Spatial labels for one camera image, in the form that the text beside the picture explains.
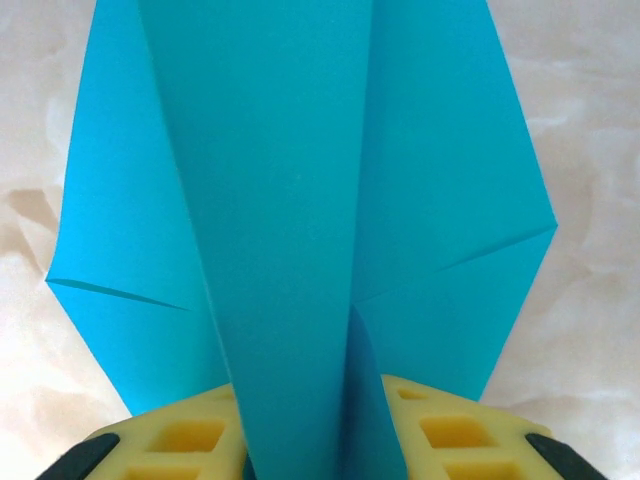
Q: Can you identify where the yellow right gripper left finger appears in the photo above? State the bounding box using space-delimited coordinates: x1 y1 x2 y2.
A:
42 383 252 480

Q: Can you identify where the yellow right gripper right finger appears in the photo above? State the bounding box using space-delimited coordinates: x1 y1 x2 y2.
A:
381 373 610 480

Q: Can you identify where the blue square paper sheet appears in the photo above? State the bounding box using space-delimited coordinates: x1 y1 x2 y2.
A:
45 0 560 480

